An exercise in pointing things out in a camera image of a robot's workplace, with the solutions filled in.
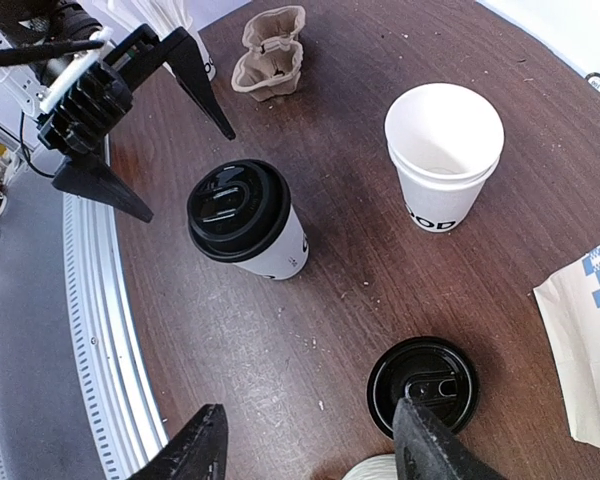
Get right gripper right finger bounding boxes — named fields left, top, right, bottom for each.
left=393, top=398, right=504, bottom=480

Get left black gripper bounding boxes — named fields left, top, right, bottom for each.
left=37, top=24, right=236, bottom=223

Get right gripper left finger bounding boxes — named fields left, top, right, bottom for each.
left=129, top=404, right=229, bottom=480

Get black cup lid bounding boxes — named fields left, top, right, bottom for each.
left=186, top=159, right=292, bottom=264

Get blue checkered paper bag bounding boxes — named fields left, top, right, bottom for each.
left=534, top=245, right=600, bottom=448

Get white paper cups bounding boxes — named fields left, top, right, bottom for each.
left=384, top=83, right=505, bottom=233

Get white paper cup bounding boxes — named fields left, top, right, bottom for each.
left=235, top=207, right=309, bottom=280

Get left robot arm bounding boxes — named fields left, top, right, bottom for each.
left=0, top=1, right=236, bottom=223

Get cream ceramic mug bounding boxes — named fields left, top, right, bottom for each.
left=343, top=454, right=398, bottom=480

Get stack of black lids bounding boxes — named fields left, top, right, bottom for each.
left=366, top=336, right=480, bottom=438

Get paper cup holding straws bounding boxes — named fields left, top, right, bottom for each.
left=183, top=18, right=217, bottom=81

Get cardboard cup carrier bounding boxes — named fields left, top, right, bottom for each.
left=231, top=5, right=306, bottom=102

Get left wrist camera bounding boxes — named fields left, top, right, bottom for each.
left=0, top=27, right=116, bottom=116

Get aluminium front rail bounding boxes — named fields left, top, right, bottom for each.
left=0, top=134, right=171, bottom=480

